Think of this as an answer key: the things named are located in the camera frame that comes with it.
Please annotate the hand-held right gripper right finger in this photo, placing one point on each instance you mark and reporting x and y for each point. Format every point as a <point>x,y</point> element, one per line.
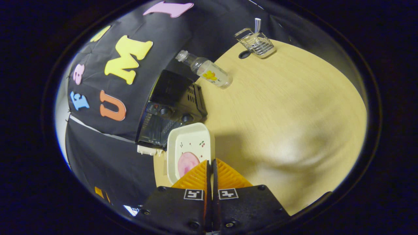
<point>248,209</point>

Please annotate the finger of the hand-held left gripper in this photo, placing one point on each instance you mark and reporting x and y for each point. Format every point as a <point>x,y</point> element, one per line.
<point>99,192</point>

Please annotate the striped straw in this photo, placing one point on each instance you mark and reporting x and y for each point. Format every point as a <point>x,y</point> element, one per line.
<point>257,24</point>

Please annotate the black electric oven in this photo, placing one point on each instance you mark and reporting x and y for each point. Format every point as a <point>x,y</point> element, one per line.
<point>173,91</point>

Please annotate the pink ham slice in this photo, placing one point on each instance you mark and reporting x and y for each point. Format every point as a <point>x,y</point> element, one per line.
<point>186,163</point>

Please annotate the cream food dish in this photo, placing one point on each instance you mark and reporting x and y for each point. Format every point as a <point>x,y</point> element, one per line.
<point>192,137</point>

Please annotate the clear glass bottle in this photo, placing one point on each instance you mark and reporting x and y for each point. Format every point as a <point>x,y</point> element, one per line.
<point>209,71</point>

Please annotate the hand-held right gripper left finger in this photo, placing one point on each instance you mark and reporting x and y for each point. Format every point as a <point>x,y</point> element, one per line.
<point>176,209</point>

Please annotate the black bottle cap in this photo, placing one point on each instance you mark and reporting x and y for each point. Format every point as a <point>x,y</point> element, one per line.
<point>244,54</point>

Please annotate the white divided bean plate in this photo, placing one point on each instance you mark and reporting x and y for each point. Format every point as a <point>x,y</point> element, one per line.
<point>148,150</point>

